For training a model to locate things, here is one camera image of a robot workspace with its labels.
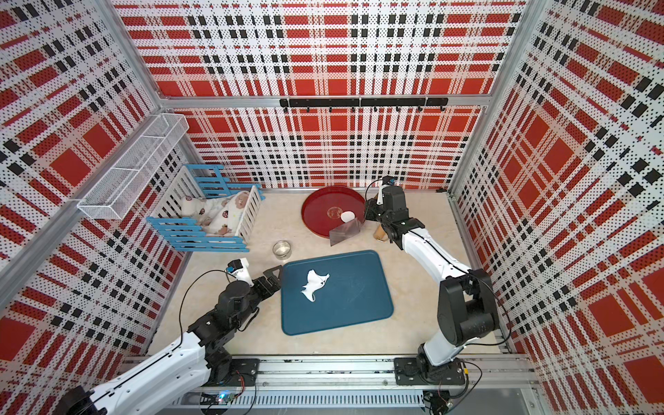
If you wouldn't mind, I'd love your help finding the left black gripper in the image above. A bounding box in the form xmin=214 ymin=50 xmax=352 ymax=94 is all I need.
xmin=232 ymin=265 xmax=283 ymax=329

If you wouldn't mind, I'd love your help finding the wooden rolling pin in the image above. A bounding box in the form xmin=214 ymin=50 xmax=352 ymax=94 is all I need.
xmin=373 ymin=225 xmax=389 ymax=242

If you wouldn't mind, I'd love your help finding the round cut dough wrapper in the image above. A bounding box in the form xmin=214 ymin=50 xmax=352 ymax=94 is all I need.
xmin=341 ymin=211 xmax=356 ymax=223

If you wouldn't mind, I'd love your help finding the white dough piece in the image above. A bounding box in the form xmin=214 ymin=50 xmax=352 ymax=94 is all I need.
xmin=301 ymin=270 xmax=330 ymax=303

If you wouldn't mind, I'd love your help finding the teal plastic tray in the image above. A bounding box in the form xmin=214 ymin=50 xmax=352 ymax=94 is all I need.
xmin=280 ymin=250 xmax=394 ymax=336

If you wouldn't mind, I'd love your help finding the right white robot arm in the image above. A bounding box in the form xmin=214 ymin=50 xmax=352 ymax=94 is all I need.
xmin=364 ymin=176 xmax=500 ymax=383

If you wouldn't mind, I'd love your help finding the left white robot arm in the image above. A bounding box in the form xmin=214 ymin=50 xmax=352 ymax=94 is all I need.
xmin=54 ymin=266 xmax=283 ymax=414

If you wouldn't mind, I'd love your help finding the round red tray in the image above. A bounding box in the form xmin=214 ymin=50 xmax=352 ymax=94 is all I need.
xmin=301 ymin=186 xmax=365 ymax=238

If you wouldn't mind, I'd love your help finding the baby doll in crib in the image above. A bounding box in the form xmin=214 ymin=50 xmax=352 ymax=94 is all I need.
xmin=181 ymin=191 xmax=250 ymax=237

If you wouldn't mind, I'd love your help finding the blue white toy crib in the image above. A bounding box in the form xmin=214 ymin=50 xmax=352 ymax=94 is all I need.
xmin=147 ymin=164 xmax=265 ymax=253

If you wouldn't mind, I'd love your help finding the green circuit board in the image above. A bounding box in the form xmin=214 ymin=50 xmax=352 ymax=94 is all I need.
xmin=200 ymin=392 xmax=235 ymax=407

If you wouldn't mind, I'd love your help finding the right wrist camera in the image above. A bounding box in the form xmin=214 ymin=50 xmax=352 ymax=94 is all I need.
xmin=375 ymin=175 xmax=398 ymax=206

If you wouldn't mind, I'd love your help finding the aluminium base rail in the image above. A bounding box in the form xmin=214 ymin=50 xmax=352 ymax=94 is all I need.
xmin=167 ymin=354 xmax=546 ymax=414

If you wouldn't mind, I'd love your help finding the black wall hook rail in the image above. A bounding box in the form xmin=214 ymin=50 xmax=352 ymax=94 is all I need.
xmin=279 ymin=97 xmax=450 ymax=111

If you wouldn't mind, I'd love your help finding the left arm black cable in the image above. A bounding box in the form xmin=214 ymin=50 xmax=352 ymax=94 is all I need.
xmin=87 ymin=268 xmax=234 ymax=406

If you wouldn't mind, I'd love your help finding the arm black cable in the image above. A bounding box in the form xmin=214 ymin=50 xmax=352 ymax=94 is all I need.
xmin=364 ymin=175 xmax=514 ymax=400
xmin=87 ymin=268 xmax=234 ymax=406

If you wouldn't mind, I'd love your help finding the white wire mesh basket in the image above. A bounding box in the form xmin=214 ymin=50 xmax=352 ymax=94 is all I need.
xmin=77 ymin=113 xmax=188 ymax=220

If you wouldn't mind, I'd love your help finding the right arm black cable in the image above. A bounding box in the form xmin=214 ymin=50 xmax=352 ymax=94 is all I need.
xmin=364 ymin=175 xmax=514 ymax=400

